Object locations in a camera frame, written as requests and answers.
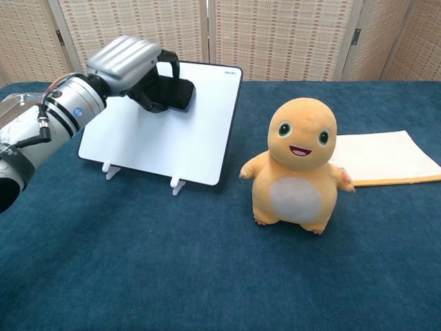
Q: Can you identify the blue velvet tablecloth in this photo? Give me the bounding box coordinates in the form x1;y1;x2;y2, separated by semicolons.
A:
0;81;441;331

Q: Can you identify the beige woven folding screen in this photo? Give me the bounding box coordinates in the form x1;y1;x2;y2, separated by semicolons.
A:
0;0;441;88

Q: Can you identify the white plastic tablet stand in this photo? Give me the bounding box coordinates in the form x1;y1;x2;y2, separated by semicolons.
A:
101;160;187;197

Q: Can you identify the orange plush dinosaur toy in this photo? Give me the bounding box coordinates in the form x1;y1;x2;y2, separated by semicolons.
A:
238;96;356;236

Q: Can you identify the black and blue eraser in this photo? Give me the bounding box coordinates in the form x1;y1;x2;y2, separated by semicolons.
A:
164;77;197;114

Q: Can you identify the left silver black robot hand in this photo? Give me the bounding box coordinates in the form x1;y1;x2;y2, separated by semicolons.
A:
85;34;182;113

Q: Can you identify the yellow white paper notepad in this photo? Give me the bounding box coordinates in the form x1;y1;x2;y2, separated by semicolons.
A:
332;130;441;188

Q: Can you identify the white whiteboard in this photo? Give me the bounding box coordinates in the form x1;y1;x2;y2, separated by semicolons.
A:
77;60;244;188

